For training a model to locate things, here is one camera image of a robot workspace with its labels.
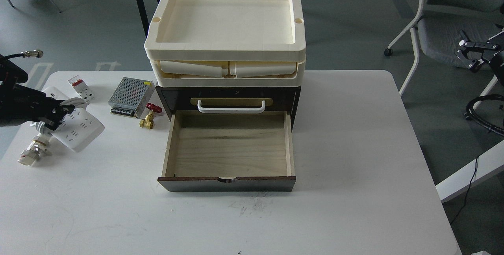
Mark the white drawer handle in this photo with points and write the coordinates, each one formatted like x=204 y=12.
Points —
x=205 y=110

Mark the metal mesh power supply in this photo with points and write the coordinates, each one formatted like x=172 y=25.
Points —
x=131 y=96

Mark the brass valve red handle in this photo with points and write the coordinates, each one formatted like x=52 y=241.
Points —
x=148 y=121

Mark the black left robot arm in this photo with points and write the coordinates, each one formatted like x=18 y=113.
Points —
x=12 y=75

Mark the white red circuit breaker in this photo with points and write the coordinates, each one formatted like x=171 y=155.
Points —
x=81 y=88

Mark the grey white office chair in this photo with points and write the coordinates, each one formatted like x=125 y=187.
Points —
x=437 y=34

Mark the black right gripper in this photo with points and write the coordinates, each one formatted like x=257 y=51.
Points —
x=472 y=53

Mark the white power strip with cable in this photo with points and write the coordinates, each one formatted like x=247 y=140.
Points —
x=78 y=128

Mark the white side table edge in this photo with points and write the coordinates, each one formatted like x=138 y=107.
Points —
x=485 y=166

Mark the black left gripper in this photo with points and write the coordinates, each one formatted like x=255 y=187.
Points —
x=20 y=104

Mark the cream plastic stacked tray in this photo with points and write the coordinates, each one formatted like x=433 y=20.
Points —
x=227 y=43

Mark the open wooden drawer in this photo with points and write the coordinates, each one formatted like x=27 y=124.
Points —
x=229 y=153

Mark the white metal pipe fitting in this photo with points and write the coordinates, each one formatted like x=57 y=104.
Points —
x=37 y=148

